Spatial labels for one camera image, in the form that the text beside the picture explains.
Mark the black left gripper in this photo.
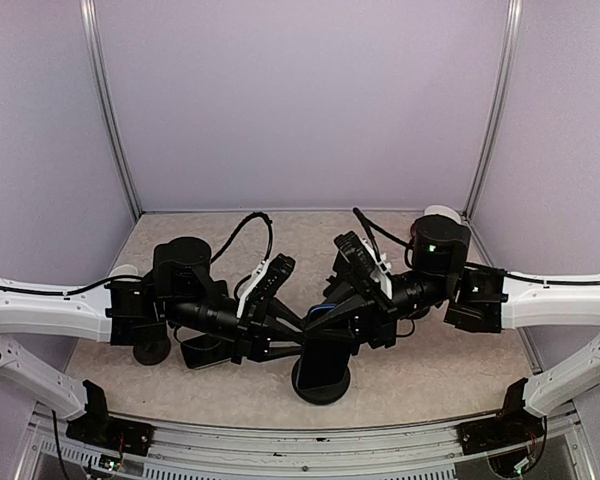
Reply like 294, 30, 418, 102
163, 290, 315, 364

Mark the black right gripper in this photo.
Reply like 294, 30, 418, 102
304, 267, 455, 347

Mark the blue-edged black smartphone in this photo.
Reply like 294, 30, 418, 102
298, 321, 351, 388

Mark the black round-base pole stand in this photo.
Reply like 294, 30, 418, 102
291, 361, 351, 406

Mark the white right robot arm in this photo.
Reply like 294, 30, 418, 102
292, 213, 600, 453

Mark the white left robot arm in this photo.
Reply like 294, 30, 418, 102
0, 237, 303, 455

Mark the black folding phone stand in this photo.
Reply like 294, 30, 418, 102
323, 275, 347, 303

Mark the black smartphone silver edge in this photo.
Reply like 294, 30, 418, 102
180, 335, 234, 370

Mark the white ceramic bowl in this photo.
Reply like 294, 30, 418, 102
424, 205, 462, 224

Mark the light blue mug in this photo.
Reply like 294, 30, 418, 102
109, 264, 139, 277

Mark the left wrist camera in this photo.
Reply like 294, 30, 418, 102
237, 253, 296, 320

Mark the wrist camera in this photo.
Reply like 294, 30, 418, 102
334, 231, 394, 311
237, 253, 296, 320

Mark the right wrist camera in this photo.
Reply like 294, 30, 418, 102
334, 231, 394, 311

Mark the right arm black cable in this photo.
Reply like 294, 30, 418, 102
352, 207, 600, 341

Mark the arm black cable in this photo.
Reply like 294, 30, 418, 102
0, 211, 274, 301
352, 207, 600, 341

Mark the brown-base plate phone stand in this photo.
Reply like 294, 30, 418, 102
132, 339, 171, 366

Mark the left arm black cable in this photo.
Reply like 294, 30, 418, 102
0, 211, 274, 301

